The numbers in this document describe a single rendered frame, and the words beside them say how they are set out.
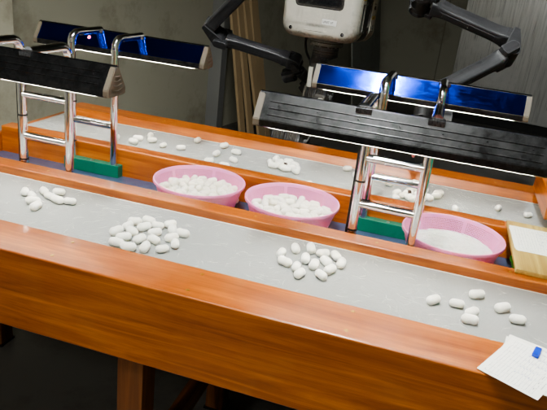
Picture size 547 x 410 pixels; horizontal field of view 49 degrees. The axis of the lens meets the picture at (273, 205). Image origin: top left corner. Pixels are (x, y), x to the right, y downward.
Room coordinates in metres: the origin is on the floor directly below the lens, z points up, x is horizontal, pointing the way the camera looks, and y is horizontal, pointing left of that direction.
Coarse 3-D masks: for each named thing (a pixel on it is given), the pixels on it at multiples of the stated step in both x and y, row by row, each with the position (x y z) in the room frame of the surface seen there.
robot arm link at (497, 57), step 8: (504, 48) 2.22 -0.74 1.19; (512, 48) 2.22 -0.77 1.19; (488, 56) 2.22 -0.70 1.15; (496, 56) 2.22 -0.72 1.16; (504, 56) 2.22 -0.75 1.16; (472, 64) 2.19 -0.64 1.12; (480, 64) 2.19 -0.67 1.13; (488, 64) 2.20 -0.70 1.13; (496, 64) 2.20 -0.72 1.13; (504, 64) 2.23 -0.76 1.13; (456, 72) 2.16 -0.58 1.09; (464, 72) 2.16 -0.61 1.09; (472, 72) 2.17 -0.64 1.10; (480, 72) 2.17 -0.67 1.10; (488, 72) 2.20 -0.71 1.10; (440, 80) 2.13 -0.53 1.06; (456, 80) 2.14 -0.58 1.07; (464, 80) 2.14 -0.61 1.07; (472, 80) 2.16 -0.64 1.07
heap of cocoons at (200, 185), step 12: (168, 180) 1.70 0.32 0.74; (180, 180) 1.70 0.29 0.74; (192, 180) 1.70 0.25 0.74; (204, 180) 1.74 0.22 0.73; (216, 180) 1.74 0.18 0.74; (180, 192) 1.59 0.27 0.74; (192, 192) 1.60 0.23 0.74; (204, 192) 1.62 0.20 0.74; (216, 192) 1.64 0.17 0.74; (228, 192) 1.65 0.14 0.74
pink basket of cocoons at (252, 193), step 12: (252, 192) 1.63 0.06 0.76; (264, 192) 1.66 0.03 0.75; (276, 192) 1.69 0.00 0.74; (288, 192) 1.70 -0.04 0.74; (300, 192) 1.69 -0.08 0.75; (312, 192) 1.69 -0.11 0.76; (324, 192) 1.66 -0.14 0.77; (252, 204) 1.50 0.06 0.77; (324, 204) 1.64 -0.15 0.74; (336, 204) 1.59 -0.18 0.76; (276, 216) 1.45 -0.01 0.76; (288, 216) 1.44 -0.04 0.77; (324, 216) 1.47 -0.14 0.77
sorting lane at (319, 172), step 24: (48, 120) 2.18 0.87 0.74; (144, 144) 2.02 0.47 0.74; (168, 144) 2.06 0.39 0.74; (192, 144) 2.09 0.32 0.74; (216, 144) 2.13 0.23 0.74; (264, 168) 1.91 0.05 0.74; (312, 168) 1.97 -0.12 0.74; (336, 168) 2.00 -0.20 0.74; (384, 192) 1.81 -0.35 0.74; (432, 192) 1.87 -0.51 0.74; (456, 192) 1.90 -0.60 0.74; (504, 216) 1.72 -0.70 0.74
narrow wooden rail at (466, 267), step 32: (0, 160) 1.62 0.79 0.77; (96, 192) 1.51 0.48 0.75; (128, 192) 1.49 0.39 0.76; (160, 192) 1.52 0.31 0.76; (256, 224) 1.40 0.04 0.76; (288, 224) 1.40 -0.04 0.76; (384, 256) 1.32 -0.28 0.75; (416, 256) 1.30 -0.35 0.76; (448, 256) 1.32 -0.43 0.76; (544, 288) 1.23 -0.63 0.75
